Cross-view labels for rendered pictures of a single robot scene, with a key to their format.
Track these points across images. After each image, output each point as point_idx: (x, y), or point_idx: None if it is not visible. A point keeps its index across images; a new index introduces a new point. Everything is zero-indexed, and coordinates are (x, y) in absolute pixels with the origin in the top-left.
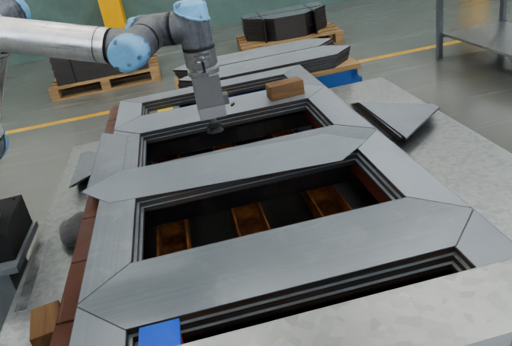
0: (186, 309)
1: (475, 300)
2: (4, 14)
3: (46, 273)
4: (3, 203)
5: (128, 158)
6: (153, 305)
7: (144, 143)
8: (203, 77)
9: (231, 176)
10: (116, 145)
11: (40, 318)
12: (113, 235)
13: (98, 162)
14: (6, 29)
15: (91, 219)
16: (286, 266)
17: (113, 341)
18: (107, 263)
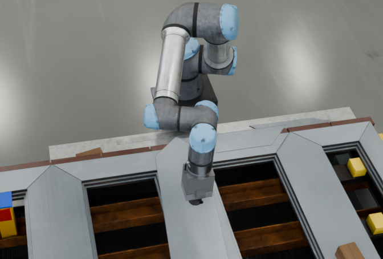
0: (32, 211)
1: None
2: (201, 29)
3: (149, 144)
4: (208, 94)
5: (224, 153)
6: (40, 197)
7: (267, 160)
8: (183, 170)
9: (172, 225)
10: (254, 141)
11: (91, 153)
12: (113, 166)
13: (223, 136)
14: (163, 44)
15: (148, 151)
16: (52, 256)
17: (20, 185)
18: (84, 170)
